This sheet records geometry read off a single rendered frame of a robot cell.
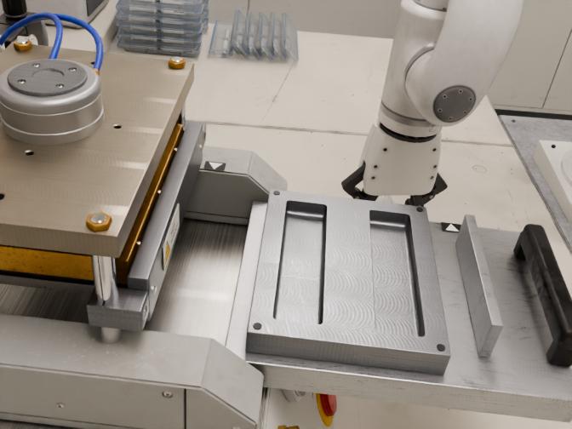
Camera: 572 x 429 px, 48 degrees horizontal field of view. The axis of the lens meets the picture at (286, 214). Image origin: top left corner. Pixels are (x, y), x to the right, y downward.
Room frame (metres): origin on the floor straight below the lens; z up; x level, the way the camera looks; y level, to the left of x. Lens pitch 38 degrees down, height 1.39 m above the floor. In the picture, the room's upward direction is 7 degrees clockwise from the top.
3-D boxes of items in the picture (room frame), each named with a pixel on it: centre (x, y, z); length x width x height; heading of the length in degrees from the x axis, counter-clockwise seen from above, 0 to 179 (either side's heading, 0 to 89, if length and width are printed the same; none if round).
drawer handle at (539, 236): (0.45, -0.25, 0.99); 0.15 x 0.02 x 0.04; 0
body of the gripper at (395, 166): (0.75, -0.15, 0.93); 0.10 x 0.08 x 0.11; 102
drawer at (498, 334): (0.45, -0.11, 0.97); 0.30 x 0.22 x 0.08; 90
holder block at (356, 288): (0.45, -0.06, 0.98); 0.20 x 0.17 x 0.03; 0
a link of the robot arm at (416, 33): (0.75, -0.15, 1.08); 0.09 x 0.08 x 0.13; 11
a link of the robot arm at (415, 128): (0.75, -0.15, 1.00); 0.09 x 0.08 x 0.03; 102
